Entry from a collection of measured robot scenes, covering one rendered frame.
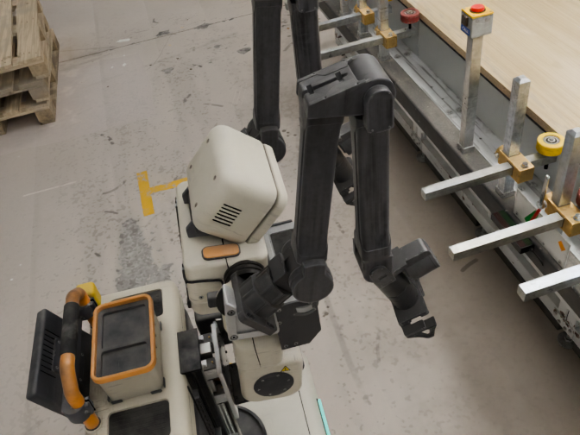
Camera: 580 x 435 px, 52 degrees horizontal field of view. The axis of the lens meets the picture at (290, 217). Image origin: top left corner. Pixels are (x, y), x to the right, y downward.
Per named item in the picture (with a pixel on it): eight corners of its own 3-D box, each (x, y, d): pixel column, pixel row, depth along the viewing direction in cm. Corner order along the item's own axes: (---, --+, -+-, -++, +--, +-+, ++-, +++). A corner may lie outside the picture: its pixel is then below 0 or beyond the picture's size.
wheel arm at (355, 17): (303, 38, 272) (301, 28, 269) (300, 34, 274) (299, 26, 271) (392, 14, 277) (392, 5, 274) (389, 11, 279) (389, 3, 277)
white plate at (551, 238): (562, 269, 170) (569, 245, 163) (512, 212, 189) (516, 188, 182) (564, 269, 170) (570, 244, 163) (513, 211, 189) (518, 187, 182)
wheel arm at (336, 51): (320, 62, 254) (319, 53, 251) (318, 59, 256) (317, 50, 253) (415, 37, 259) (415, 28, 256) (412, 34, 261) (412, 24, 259)
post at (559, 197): (545, 265, 181) (575, 135, 148) (538, 257, 183) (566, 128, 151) (555, 261, 181) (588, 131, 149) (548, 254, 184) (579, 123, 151)
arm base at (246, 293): (229, 273, 116) (238, 321, 108) (257, 248, 113) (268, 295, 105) (261, 290, 121) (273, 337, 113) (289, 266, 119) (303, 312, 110)
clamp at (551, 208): (569, 237, 163) (572, 224, 159) (539, 206, 172) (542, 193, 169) (587, 231, 163) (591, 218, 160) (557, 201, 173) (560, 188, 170)
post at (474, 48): (463, 154, 213) (472, 36, 182) (456, 147, 216) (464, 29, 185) (474, 150, 213) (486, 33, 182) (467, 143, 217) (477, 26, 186)
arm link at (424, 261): (353, 242, 116) (367, 275, 110) (405, 211, 113) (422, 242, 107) (380, 273, 124) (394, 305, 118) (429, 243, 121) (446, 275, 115)
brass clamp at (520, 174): (515, 185, 181) (518, 172, 177) (492, 160, 191) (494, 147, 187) (534, 179, 182) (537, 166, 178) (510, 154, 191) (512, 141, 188)
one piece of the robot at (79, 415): (97, 451, 144) (21, 419, 130) (101, 335, 170) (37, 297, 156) (134, 431, 142) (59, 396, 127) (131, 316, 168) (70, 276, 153)
